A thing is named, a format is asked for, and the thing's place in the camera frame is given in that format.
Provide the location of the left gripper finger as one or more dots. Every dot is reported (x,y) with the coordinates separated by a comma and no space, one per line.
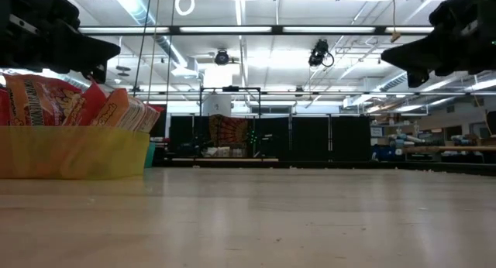
(100,74)
(98,53)

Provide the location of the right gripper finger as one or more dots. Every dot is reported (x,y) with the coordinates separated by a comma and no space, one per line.
(418,78)
(414,55)

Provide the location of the orange spicy chicken noodle pack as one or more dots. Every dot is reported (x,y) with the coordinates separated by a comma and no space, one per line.
(87,105)

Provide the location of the white notice sign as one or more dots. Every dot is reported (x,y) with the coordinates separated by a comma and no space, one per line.
(377,131)

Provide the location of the wooden workbench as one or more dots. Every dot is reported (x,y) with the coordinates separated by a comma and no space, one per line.
(445,148)

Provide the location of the blue storage container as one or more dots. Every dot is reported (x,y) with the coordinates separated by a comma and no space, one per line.
(387,153)

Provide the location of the blue snack packets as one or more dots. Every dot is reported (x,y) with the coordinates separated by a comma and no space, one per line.
(150,155)

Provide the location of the yellow translucent bin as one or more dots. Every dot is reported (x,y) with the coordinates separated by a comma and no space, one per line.
(23,155)

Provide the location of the black round ceiling fixture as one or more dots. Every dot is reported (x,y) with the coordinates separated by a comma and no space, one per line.
(221,57)

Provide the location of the orange mandala tapestry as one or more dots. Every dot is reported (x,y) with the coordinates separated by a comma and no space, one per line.
(228,130)

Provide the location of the silver ventilation duct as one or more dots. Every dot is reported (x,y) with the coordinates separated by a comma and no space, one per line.
(170,47)
(393,83)

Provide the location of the black overhead frame beam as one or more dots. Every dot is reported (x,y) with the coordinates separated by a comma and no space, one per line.
(174,29)

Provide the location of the black overhead camera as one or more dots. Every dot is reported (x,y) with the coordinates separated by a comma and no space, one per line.
(318,51)

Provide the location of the black table frame rail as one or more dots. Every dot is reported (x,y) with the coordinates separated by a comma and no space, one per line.
(348,164)

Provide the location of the black partition wall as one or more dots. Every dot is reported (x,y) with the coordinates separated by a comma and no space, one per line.
(310,136)

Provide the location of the black metal frame stand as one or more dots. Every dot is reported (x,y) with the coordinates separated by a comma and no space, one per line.
(230,88)

